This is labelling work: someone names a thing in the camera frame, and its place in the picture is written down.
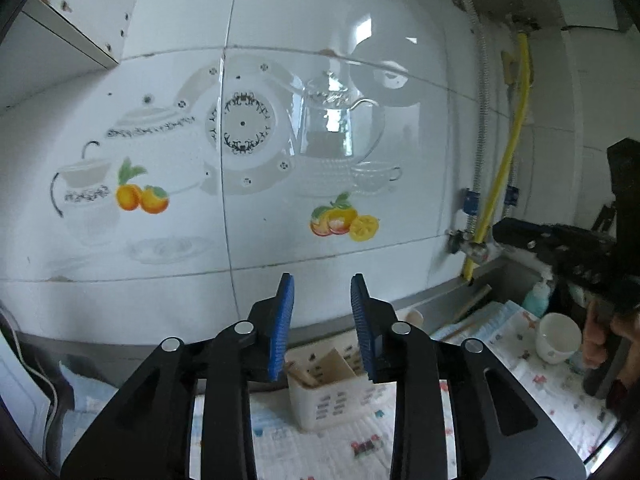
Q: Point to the teal soap pump bottle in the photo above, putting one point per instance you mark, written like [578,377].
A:
[536,300]

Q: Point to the small beige cylinder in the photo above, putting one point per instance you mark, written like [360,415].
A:
[415,317]

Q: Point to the wall cabinet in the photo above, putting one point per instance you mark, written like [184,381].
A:
[65,35]

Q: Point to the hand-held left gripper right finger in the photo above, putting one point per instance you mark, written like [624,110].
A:
[361,320]

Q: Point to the single wooden chopstick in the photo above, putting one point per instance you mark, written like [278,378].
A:
[460,331]
[472,302]

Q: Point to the person's right hand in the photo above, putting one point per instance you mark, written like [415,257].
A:
[595,345]

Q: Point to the cartoon printed white cloth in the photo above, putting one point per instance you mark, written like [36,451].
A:
[310,450]

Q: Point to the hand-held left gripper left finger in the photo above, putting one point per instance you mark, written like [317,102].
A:
[281,320]

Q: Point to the white plastic utensil holder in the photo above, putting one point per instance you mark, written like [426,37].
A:
[330,405]

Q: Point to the bunch of wooden chopsticks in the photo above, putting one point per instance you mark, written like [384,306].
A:
[300,375]

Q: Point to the white countertop appliance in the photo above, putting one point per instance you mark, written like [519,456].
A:
[17,400]

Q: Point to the metal angle valve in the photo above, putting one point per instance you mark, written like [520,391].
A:
[470,247]

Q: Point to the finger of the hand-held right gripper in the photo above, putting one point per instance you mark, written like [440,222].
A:
[520,234]

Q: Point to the white bowl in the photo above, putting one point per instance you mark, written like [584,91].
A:
[557,340]

